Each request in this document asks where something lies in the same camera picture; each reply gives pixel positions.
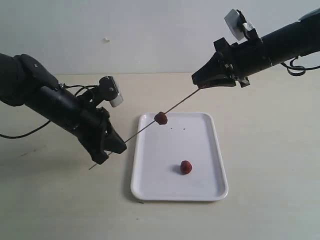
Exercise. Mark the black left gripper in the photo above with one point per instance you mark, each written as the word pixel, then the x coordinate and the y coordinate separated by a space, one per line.
pixel 95 132

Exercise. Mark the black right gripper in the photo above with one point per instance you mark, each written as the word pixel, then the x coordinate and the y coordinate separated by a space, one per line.
pixel 233 63

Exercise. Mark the thin metal skewer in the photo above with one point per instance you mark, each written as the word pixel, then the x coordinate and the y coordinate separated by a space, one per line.
pixel 154 121

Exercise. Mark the dark brown meatball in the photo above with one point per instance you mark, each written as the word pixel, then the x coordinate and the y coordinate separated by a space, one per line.
pixel 161 118

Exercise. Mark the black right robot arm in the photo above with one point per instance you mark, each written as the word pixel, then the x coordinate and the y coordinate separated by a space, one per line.
pixel 297 39

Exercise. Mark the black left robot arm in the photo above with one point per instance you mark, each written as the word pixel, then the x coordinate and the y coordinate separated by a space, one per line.
pixel 25 81

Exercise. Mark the white rectangular plastic tray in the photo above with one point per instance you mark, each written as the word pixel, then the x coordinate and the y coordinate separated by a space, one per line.
pixel 159 151

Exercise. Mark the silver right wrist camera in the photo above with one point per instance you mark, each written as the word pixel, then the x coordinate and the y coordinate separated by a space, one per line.
pixel 238 25

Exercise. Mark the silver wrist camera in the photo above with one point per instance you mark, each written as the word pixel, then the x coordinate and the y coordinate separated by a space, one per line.
pixel 110 91
pixel 238 25

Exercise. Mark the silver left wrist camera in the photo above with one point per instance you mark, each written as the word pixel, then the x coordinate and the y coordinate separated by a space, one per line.
pixel 110 91

